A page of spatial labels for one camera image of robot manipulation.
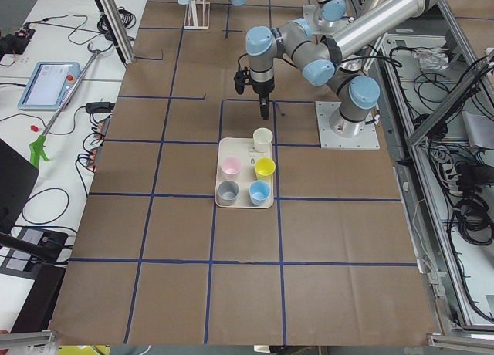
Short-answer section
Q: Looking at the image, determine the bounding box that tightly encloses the white plastic cup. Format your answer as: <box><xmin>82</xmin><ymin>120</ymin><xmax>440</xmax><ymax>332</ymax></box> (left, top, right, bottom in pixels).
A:
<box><xmin>252</xmin><ymin>127</ymin><xmax>273</xmax><ymax>153</ymax></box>

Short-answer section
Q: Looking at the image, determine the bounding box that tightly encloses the black power adapter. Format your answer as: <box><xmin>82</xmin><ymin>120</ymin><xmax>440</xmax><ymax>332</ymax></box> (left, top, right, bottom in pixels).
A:
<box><xmin>85</xmin><ymin>101</ymin><xmax>115</xmax><ymax>114</ymax></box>

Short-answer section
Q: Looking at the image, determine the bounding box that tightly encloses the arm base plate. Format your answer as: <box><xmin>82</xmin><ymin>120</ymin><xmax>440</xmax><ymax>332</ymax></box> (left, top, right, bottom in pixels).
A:
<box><xmin>302</xmin><ymin>5</ymin><xmax>329</xmax><ymax>35</ymax></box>
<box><xmin>315</xmin><ymin>101</ymin><xmax>381</xmax><ymax>150</ymax></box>

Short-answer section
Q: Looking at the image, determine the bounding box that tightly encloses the pink plastic cup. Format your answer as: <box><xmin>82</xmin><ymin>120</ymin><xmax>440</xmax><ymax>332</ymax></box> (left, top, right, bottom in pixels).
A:
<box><xmin>220</xmin><ymin>156</ymin><xmax>242</xmax><ymax>180</ymax></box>

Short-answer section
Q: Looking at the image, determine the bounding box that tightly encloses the cream plastic tray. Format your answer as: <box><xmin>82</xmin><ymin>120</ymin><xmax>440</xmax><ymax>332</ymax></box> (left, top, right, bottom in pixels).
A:
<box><xmin>215</xmin><ymin>137</ymin><xmax>274</xmax><ymax>209</ymax></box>

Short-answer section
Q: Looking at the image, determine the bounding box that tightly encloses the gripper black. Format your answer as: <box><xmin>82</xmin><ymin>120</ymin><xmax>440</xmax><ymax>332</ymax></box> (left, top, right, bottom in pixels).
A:
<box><xmin>233</xmin><ymin>67</ymin><xmax>275</xmax><ymax>120</ymax></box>

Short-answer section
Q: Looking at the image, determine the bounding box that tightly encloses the white wire cup rack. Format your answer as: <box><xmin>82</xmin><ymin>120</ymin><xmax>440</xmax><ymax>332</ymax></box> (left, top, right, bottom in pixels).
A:
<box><xmin>184</xmin><ymin>0</ymin><xmax>210</xmax><ymax>30</ymax></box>

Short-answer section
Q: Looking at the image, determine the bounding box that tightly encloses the green handled reacher grabber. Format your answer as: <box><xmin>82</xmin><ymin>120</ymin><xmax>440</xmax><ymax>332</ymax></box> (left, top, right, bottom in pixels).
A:
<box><xmin>29</xmin><ymin>42</ymin><xmax>113</xmax><ymax>168</ymax></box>

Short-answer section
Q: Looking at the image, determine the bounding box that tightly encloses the yellow plastic cup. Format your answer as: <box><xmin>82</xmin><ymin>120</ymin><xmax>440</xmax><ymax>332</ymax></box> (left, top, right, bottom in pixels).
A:
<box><xmin>255</xmin><ymin>157</ymin><xmax>276</xmax><ymax>181</ymax></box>

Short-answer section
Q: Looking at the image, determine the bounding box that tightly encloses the light blue cup back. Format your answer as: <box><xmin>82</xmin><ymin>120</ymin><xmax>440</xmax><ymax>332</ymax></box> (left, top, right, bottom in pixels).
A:
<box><xmin>249</xmin><ymin>180</ymin><xmax>271</xmax><ymax>206</ymax></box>

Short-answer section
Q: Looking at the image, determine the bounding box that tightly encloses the grey plastic cup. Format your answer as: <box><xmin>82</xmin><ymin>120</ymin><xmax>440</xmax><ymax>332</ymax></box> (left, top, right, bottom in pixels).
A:
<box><xmin>217</xmin><ymin>180</ymin><xmax>239</xmax><ymax>206</ymax></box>

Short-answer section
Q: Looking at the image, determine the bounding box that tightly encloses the coiled black cable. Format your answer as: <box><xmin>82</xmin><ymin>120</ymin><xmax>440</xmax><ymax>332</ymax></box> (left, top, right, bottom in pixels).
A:
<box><xmin>96</xmin><ymin>8</ymin><xmax>137</xmax><ymax>39</ymax></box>

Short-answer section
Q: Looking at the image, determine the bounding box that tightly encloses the aluminium frame post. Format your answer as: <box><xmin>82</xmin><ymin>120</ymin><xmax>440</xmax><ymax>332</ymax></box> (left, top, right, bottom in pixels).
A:
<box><xmin>94</xmin><ymin>0</ymin><xmax>135</xmax><ymax>66</ymax></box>

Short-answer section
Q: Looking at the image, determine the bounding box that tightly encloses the black computer monitor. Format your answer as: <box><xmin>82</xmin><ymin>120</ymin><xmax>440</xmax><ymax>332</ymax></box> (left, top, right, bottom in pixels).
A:
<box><xmin>0</xmin><ymin>140</ymin><xmax>39</xmax><ymax>234</ymax></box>

